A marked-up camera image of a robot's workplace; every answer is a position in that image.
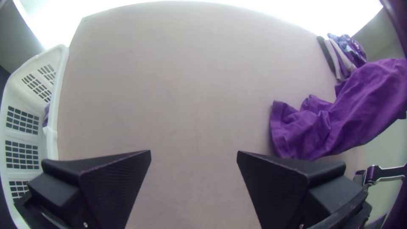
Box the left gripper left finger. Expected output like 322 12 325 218
24 150 152 229

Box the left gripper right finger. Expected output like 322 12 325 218
236 151 369 229

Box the dark t-shirt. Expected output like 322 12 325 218
269 57 407 161

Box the blue-grey garment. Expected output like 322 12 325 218
42 103 51 128

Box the white laundry basket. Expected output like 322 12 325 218
0 44 70 229

